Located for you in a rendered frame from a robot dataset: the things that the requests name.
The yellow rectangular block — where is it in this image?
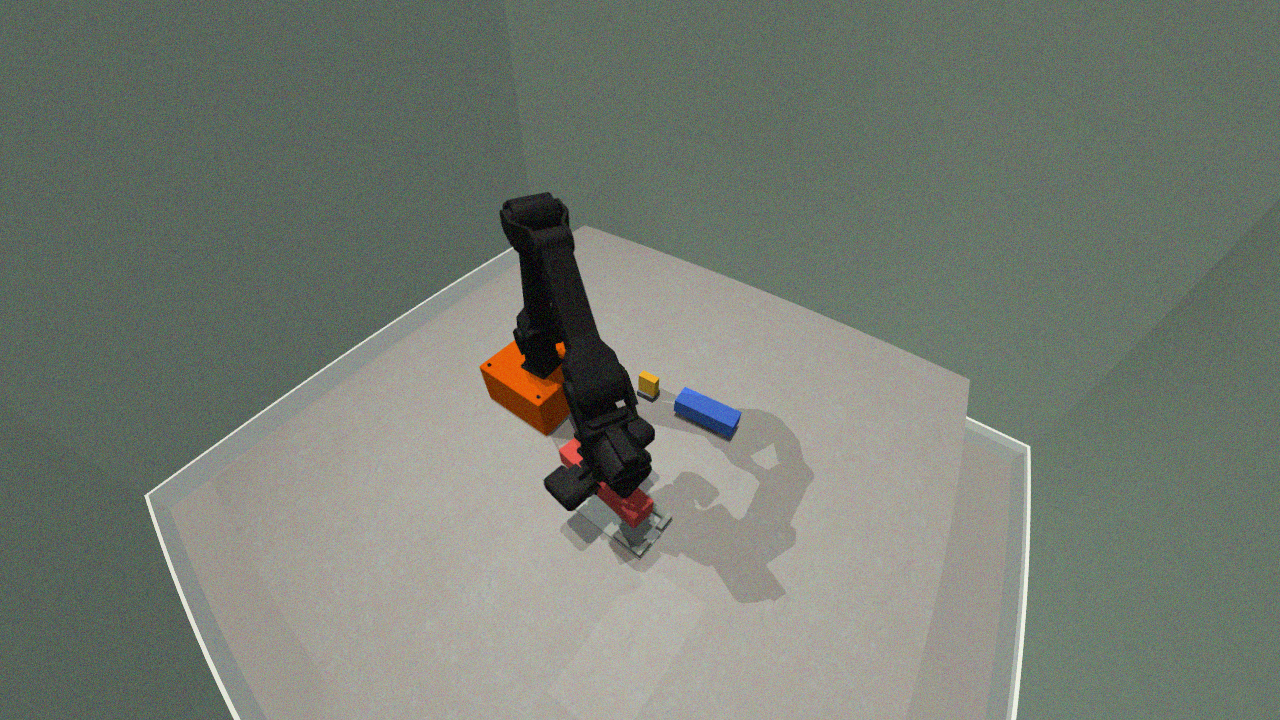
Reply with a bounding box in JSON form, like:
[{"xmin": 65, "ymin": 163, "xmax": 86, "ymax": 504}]
[{"xmin": 637, "ymin": 370, "xmax": 659, "ymax": 397}]

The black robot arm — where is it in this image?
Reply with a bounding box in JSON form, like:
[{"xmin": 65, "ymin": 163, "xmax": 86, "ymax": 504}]
[{"xmin": 499, "ymin": 192, "xmax": 652, "ymax": 498}]

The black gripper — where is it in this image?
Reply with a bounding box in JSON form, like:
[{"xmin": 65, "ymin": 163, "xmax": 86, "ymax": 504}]
[{"xmin": 544, "ymin": 416, "xmax": 655, "ymax": 511}]

